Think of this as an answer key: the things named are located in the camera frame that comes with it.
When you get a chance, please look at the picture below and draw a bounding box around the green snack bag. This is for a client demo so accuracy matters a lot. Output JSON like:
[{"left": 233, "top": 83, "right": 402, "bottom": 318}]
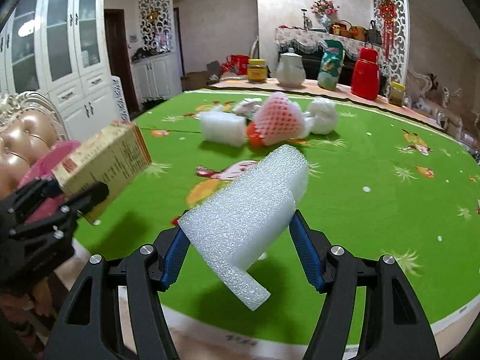
[{"left": 317, "top": 39, "right": 345, "bottom": 91}]

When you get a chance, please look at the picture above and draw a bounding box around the flower vase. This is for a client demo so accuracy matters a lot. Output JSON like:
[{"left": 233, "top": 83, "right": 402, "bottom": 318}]
[{"left": 311, "top": 0, "right": 339, "bottom": 33}]

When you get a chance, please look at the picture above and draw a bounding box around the person left hand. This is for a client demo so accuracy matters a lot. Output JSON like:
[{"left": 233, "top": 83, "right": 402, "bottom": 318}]
[{"left": 1, "top": 280, "right": 52, "bottom": 323}]

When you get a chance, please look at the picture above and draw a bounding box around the small yellow lid jar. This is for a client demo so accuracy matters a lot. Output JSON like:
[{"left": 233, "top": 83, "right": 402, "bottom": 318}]
[{"left": 388, "top": 81, "right": 405, "bottom": 107}]

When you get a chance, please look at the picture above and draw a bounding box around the pink foam net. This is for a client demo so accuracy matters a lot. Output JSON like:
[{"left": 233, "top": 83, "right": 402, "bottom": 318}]
[{"left": 247, "top": 92, "right": 306, "bottom": 148}]

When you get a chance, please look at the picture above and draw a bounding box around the beige ornate sofa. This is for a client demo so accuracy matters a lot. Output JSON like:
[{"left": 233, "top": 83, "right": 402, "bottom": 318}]
[{"left": 404, "top": 69, "right": 479, "bottom": 150}]

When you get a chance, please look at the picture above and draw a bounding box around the white foam piece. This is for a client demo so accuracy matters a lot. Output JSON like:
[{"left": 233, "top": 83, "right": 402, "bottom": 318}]
[{"left": 199, "top": 111, "right": 247, "bottom": 147}]

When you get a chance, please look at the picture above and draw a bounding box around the green cartoon tablecloth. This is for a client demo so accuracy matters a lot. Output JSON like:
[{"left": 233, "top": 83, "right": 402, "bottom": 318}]
[{"left": 76, "top": 91, "right": 479, "bottom": 352}]

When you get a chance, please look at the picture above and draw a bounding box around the red chinese knot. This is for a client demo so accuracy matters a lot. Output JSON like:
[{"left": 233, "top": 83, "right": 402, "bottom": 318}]
[{"left": 378, "top": 0, "right": 396, "bottom": 60}]

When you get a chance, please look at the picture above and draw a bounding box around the ornate leather chair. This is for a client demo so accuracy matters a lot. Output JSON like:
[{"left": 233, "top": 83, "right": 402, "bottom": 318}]
[{"left": 0, "top": 91, "right": 68, "bottom": 198}]

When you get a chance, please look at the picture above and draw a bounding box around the white ceramic teapot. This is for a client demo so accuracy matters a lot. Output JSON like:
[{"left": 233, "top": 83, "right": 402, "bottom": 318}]
[{"left": 276, "top": 47, "right": 306, "bottom": 88}]

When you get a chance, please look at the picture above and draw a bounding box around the tall white foam block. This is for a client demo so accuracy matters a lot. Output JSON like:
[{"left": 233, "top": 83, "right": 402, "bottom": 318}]
[{"left": 179, "top": 145, "right": 308, "bottom": 311}]

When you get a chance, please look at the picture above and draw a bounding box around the black handbag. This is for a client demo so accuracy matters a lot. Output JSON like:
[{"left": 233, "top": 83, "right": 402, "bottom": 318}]
[{"left": 365, "top": 19, "right": 383, "bottom": 46}]

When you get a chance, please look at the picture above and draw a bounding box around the low white cabinet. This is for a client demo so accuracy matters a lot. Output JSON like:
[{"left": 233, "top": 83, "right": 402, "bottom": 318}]
[{"left": 131, "top": 52, "right": 182, "bottom": 102}]

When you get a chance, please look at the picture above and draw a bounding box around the red thermos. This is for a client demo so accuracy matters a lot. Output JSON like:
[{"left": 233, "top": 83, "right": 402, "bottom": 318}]
[{"left": 351, "top": 47, "right": 380, "bottom": 101}]

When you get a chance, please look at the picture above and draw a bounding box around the white plastic bag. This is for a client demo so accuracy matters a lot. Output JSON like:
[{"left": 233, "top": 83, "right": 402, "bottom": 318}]
[{"left": 303, "top": 97, "right": 339, "bottom": 137}]

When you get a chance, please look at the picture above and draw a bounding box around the piano with lace cover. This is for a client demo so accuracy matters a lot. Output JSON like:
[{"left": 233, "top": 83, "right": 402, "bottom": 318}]
[{"left": 275, "top": 28, "right": 389, "bottom": 77}]

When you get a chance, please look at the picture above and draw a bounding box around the white display cabinet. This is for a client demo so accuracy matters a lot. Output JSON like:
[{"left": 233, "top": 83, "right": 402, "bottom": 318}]
[{"left": 1, "top": 0, "right": 119, "bottom": 141}]

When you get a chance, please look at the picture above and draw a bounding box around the striped table runner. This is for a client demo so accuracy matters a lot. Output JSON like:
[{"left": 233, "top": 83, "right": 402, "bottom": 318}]
[{"left": 205, "top": 77, "right": 443, "bottom": 132}]

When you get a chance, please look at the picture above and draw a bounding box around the yellow lid honey jar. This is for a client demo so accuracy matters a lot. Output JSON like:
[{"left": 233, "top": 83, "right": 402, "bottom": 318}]
[{"left": 247, "top": 58, "right": 268, "bottom": 84}]

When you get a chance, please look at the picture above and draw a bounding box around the red gift bag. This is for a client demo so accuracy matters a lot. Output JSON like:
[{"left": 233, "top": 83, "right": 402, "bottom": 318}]
[{"left": 221, "top": 55, "right": 249, "bottom": 76}]

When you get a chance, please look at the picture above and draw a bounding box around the yellow cardboard box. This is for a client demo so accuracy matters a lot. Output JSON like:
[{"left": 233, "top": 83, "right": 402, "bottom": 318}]
[{"left": 53, "top": 121, "right": 151, "bottom": 224}]

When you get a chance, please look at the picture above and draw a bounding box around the cardboard box on floor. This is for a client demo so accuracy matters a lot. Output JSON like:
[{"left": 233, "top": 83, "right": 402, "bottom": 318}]
[{"left": 181, "top": 71, "right": 211, "bottom": 91}]

